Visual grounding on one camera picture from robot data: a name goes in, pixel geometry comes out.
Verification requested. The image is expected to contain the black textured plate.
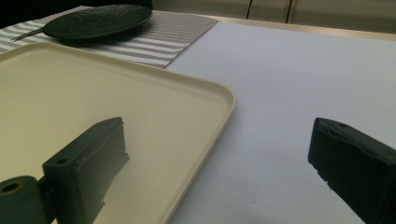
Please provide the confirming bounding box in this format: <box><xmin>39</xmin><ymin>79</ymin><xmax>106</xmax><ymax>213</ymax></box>
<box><xmin>42</xmin><ymin>4</ymin><xmax>154</xmax><ymax>40</ymax></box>

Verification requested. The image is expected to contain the cream plastic tray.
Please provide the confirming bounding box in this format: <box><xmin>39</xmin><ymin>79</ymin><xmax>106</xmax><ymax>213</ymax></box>
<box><xmin>0</xmin><ymin>41</ymin><xmax>236</xmax><ymax>224</ymax></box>

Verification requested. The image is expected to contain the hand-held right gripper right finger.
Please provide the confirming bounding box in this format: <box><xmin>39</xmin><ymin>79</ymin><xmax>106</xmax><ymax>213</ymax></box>
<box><xmin>307</xmin><ymin>117</ymin><xmax>396</xmax><ymax>224</ymax></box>

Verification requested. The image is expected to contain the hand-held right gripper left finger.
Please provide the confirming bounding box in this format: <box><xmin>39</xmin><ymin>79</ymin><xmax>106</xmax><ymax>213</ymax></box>
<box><xmin>42</xmin><ymin>116</ymin><xmax>131</xmax><ymax>224</ymax></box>

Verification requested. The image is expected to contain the striped grey white placemat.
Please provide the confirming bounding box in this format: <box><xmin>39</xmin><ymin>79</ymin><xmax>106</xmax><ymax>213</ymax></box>
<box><xmin>0</xmin><ymin>5</ymin><xmax>219</xmax><ymax>70</ymax></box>

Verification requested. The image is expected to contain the black utensil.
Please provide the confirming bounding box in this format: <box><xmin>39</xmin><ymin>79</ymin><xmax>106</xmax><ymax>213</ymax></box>
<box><xmin>10</xmin><ymin>27</ymin><xmax>45</xmax><ymax>42</ymax></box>

